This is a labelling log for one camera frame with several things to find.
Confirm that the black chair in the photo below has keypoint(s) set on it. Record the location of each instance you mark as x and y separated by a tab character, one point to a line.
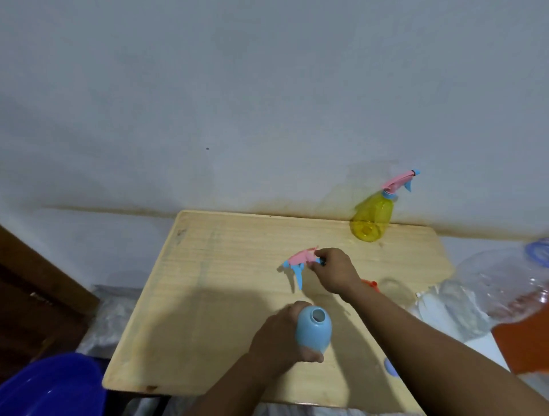
137	405

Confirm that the red plastic funnel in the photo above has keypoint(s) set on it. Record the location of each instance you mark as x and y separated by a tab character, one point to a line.
371	285

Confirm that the blue bottle cap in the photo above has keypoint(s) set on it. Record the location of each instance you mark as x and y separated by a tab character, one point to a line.
389	367

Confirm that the clear plastic water bottle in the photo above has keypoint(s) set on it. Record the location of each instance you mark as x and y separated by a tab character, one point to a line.
493	283

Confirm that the person's right forearm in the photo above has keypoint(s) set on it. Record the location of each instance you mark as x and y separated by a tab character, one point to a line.
429	355

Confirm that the yellow spray bottle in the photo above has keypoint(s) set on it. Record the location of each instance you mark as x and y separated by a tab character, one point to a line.
371	218

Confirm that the orange cabinet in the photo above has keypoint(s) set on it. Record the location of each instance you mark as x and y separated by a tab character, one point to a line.
525	343

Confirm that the person's left forearm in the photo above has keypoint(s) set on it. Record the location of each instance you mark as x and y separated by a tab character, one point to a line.
231	390

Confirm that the dark brown wooden furniture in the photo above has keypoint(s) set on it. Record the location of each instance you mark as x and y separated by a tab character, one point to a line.
38	308

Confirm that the white paper napkins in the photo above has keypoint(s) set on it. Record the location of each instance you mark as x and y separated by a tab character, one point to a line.
484	349

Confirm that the person's left hand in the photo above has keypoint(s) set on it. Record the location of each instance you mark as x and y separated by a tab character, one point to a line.
274	343

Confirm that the blue spray bottle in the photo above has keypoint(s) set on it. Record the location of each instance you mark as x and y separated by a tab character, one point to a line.
313	332

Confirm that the person's right hand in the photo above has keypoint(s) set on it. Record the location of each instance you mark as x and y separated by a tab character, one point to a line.
339	274

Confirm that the wooden table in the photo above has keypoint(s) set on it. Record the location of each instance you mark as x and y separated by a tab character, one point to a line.
214	300

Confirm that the blue plastic basin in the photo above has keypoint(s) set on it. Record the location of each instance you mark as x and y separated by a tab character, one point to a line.
51	385

